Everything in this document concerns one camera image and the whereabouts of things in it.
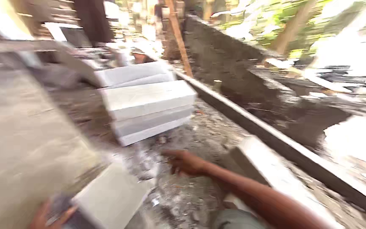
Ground long white concrete block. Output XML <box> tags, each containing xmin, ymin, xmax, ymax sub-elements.
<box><xmin>227</xmin><ymin>135</ymin><xmax>341</xmax><ymax>229</ymax></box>

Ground long low concrete curb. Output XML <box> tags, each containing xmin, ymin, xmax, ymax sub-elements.
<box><xmin>170</xmin><ymin>65</ymin><xmax>366</xmax><ymax>224</ymax></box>

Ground person's left hand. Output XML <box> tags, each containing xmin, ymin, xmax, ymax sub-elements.
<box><xmin>30</xmin><ymin>199</ymin><xmax>79</xmax><ymax>229</ymax></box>

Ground person's right forearm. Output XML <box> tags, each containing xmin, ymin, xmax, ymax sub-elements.
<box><xmin>203</xmin><ymin>162</ymin><xmax>333</xmax><ymax>229</ymax></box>

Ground green foliage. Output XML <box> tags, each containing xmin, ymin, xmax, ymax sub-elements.
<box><xmin>213</xmin><ymin>0</ymin><xmax>366</xmax><ymax>59</ymax></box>

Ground brown wooden pole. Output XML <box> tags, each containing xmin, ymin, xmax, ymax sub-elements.
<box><xmin>165</xmin><ymin>0</ymin><xmax>193</xmax><ymax>78</ymax></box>

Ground dark brown post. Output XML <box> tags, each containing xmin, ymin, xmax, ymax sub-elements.
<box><xmin>74</xmin><ymin>0</ymin><xmax>114</xmax><ymax>47</ymax></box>

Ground person's right hand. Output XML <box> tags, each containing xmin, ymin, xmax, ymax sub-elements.
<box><xmin>162</xmin><ymin>149</ymin><xmax>208</xmax><ymax>177</ymax></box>

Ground tree trunk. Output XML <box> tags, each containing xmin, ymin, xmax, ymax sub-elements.
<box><xmin>271</xmin><ymin>0</ymin><xmax>319</xmax><ymax>55</ymax></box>

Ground pale grey concrete block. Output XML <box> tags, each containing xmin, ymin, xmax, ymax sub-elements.
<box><xmin>48</xmin><ymin>162</ymin><xmax>152</xmax><ymax>229</ymax></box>

